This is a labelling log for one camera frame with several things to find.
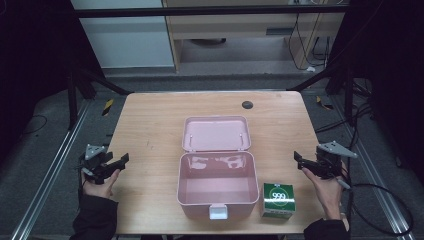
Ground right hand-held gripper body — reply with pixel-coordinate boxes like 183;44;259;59
314;140;359;180

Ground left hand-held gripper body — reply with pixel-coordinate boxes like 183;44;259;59
79;143;114;185

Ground person's left hand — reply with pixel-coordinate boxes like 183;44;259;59
81;168;122;201

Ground person's right hand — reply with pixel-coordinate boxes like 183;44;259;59
301;161;346;221

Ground green and white carton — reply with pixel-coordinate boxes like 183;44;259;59
261;182;297;220

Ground yellow and black tape strip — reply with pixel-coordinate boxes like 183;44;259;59
315;95;334;111
101;98;115;117

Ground black metal stand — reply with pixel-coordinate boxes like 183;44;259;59
65;66;134;132
286;63;356;128

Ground pink plastic storage box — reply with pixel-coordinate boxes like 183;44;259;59
176;115;261;221

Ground white cabinet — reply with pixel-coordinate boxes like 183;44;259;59
70;0;176;70

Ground light wooden desk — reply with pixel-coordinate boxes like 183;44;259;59
161;0;346;73

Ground black horizontal metal bar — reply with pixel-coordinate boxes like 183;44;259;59
73;5;350;19

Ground aluminium floor rail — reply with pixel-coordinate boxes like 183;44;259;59
9;99;93;240
329;94;418;240

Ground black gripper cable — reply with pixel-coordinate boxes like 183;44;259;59
335;156;415;237

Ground black cables under desk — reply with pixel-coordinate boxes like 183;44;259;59
287;12;334;72

